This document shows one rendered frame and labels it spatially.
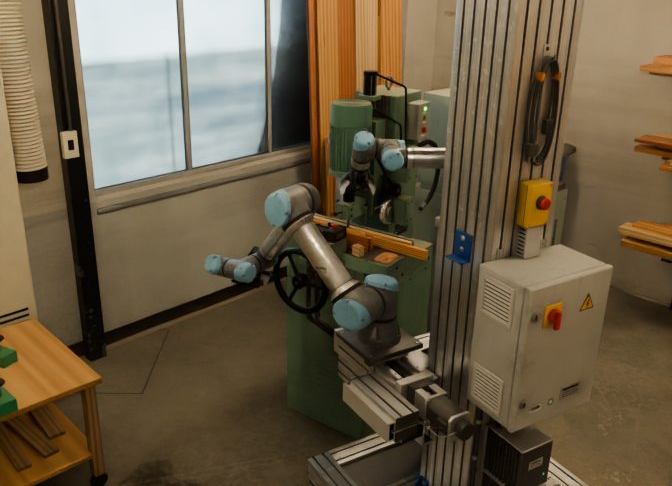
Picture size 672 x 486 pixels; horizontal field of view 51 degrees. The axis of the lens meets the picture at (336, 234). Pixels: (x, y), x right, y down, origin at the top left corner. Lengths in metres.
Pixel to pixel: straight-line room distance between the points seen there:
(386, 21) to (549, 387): 3.24
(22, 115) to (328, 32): 1.98
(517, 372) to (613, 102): 3.08
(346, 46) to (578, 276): 2.94
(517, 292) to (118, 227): 2.51
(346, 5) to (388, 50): 0.49
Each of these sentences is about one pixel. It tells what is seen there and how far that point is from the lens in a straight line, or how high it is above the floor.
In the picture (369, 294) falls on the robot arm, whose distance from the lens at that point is 2.32.
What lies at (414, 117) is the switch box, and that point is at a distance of 3.15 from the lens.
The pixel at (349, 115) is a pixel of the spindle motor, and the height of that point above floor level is 1.47.
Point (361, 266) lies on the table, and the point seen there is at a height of 0.87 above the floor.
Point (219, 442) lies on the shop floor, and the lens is 3.38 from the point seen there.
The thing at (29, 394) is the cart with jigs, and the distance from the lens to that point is 2.91.
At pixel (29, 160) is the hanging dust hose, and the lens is 3.47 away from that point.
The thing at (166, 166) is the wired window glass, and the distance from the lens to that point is 4.14.
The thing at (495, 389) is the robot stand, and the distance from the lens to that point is 2.20.
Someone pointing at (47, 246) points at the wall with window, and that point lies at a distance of 3.82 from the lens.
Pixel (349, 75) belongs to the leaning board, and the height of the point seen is 1.36.
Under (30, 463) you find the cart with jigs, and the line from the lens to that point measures 3.13.
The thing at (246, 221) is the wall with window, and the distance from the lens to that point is 4.50.
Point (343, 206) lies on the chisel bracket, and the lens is 3.05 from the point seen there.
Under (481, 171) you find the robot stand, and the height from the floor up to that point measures 1.48.
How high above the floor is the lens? 2.05
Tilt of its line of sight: 21 degrees down
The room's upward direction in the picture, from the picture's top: 1 degrees clockwise
